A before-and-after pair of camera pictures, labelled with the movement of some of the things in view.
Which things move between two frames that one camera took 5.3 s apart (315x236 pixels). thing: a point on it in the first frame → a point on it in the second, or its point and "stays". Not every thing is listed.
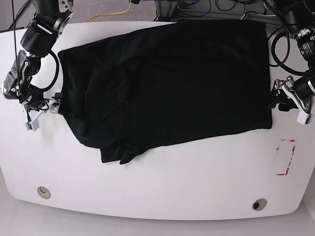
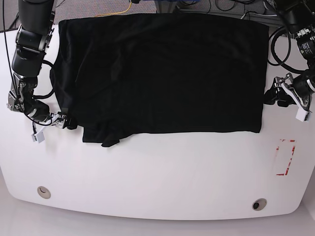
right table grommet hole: x=259 y=204 stays
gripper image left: x=32 y=117 → x=41 y=114
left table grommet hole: x=44 y=192 stays
